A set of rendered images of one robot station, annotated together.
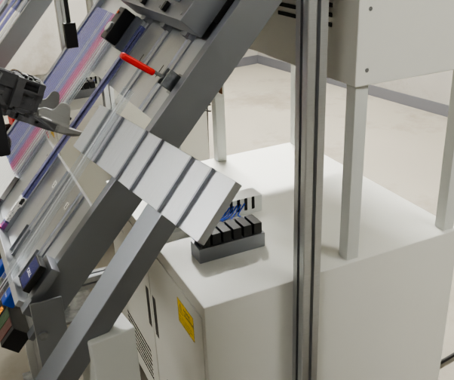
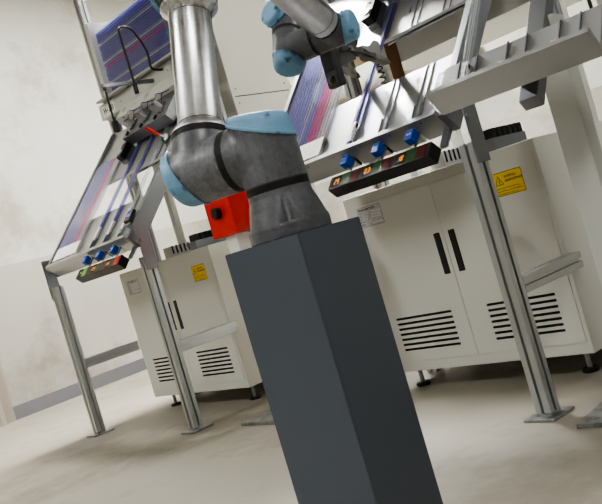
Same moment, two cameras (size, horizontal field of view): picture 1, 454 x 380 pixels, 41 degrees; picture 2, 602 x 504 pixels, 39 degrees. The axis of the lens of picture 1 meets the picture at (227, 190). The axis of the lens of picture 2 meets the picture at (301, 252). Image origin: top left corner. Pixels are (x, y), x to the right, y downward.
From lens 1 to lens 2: 1.72 m
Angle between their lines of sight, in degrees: 29
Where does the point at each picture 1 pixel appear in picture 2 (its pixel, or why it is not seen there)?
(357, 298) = not seen: outside the picture
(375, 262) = not seen: outside the picture
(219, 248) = (503, 138)
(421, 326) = not seen: outside the picture
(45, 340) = (469, 120)
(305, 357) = not seen: outside the picture
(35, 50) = (38, 339)
